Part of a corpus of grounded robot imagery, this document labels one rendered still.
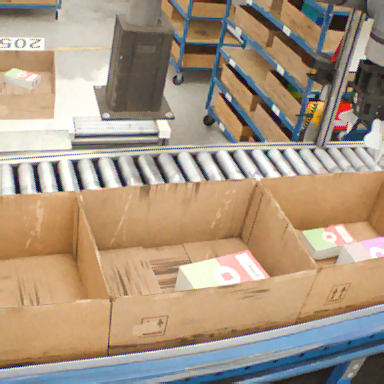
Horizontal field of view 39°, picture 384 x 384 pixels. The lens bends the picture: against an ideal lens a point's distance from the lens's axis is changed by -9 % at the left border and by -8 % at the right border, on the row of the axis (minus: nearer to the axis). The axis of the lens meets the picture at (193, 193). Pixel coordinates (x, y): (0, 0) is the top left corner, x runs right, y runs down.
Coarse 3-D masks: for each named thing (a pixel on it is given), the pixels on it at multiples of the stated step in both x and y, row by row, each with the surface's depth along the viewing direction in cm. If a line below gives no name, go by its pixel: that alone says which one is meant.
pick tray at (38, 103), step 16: (0, 64) 209; (16, 64) 211; (32, 64) 213; (48, 64) 215; (0, 80) 205; (48, 80) 210; (0, 96) 178; (16, 96) 180; (32, 96) 181; (48, 96) 183; (0, 112) 182; (16, 112) 183; (32, 112) 185; (48, 112) 187
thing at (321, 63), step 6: (306, 54) 187; (312, 54) 187; (318, 54) 188; (324, 54) 190; (306, 60) 187; (312, 60) 185; (318, 60) 186; (324, 60) 187; (330, 60) 188; (312, 66) 187; (318, 66) 187; (324, 66) 188; (330, 66) 189; (312, 72) 192; (318, 72) 191; (324, 72) 191; (330, 72) 191; (318, 78) 192; (324, 78) 193
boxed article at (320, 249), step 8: (304, 232) 134; (312, 232) 134; (320, 232) 135; (328, 232) 135; (336, 232) 136; (344, 232) 136; (304, 240) 133; (312, 240) 132; (320, 240) 132; (328, 240) 133; (336, 240) 133; (344, 240) 134; (352, 240) 134; (312, 248) 130; (320, 248) 130; (328, 248) 131; (336, 248) 132; (320, 256) 131; (328, 256) 133
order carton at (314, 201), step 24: (288, 192) 131; (312, 192) 134; (336, 192) 137; (360, 192) 140; (288, 216) 136; (312, 216) 139; (336, 216) 142; (360, 216) 146; (360, 240) 140; (360, 264) 108; (312, 288) 107; (336, 288) 110; (360, 288) 114; (312, 312) 113; (336, 312) 117
